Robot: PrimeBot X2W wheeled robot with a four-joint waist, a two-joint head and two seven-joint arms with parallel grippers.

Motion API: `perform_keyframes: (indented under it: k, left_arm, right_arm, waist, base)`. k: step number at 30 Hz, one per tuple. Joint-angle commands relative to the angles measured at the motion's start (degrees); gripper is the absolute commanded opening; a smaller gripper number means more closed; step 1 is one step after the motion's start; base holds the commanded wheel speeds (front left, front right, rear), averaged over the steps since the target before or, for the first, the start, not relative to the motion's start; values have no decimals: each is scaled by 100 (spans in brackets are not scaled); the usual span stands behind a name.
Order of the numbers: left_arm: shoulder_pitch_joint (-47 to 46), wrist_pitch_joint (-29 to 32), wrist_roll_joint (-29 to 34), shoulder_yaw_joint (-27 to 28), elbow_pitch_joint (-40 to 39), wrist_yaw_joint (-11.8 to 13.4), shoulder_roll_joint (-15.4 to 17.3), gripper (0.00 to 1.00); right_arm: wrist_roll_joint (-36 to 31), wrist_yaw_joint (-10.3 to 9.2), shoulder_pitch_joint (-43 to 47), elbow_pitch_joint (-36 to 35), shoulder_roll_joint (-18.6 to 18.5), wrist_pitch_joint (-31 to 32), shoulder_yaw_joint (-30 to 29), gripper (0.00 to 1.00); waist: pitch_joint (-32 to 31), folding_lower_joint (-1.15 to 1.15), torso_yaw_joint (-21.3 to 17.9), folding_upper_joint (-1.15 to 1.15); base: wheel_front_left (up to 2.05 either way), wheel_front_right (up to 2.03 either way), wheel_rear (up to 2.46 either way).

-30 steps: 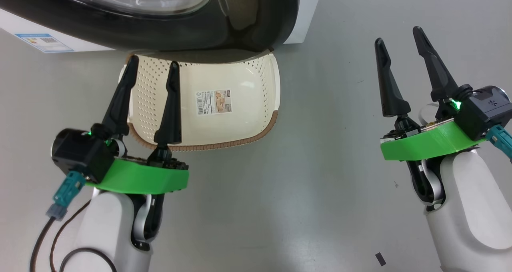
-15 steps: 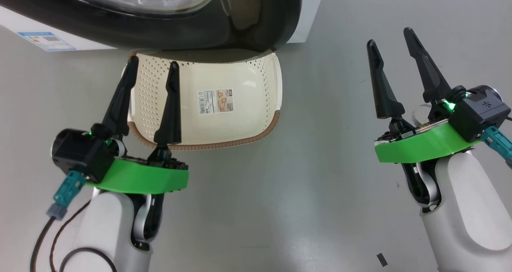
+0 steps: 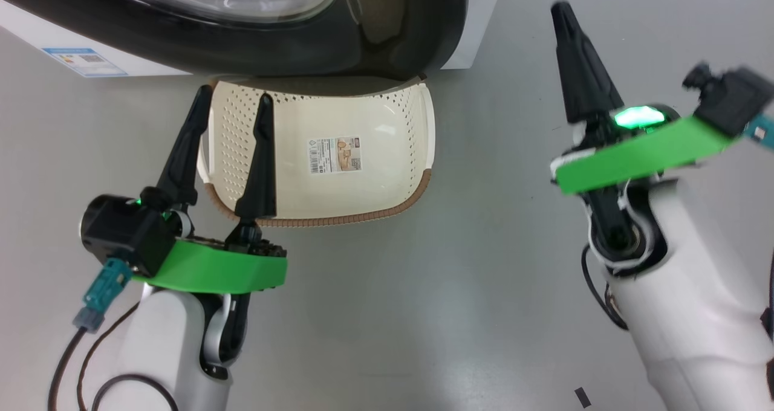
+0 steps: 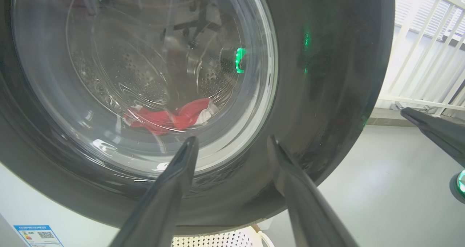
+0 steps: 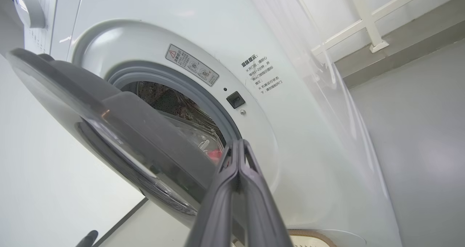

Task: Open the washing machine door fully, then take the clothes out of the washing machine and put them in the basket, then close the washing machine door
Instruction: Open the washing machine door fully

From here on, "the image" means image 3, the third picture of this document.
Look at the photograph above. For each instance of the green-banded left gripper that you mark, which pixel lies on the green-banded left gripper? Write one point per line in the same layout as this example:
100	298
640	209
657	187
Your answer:
224	272

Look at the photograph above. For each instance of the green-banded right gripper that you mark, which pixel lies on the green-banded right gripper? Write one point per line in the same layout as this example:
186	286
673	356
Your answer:
641	157

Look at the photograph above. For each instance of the black round glass door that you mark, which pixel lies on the black round glass door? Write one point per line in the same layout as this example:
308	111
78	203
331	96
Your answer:
121	36

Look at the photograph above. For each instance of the printed basket label sticker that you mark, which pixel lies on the printed basket label sticker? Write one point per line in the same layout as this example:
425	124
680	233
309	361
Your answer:
335	155

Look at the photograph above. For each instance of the white washing machine body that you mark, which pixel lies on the white washing machine body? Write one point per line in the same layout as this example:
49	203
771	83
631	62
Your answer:
478	24

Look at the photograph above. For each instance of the cream perforated laundry basket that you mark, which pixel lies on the cream perforated laundry basket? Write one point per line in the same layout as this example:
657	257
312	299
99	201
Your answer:
375	133

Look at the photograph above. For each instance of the blue energy label sticker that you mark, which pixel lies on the blue energy label sticker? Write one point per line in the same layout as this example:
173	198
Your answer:
84	62

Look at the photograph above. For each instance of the black floor tape mark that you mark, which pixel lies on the black floor tape mark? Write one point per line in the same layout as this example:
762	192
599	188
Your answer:
582	398

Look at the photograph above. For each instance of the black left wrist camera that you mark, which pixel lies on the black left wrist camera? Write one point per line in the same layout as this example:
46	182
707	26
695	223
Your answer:
145	242

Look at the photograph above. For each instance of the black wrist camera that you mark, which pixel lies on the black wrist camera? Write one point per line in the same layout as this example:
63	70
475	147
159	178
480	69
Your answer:
145	242
731	100

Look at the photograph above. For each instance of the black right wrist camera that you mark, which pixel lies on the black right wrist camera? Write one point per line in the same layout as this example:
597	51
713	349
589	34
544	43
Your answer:
731	100

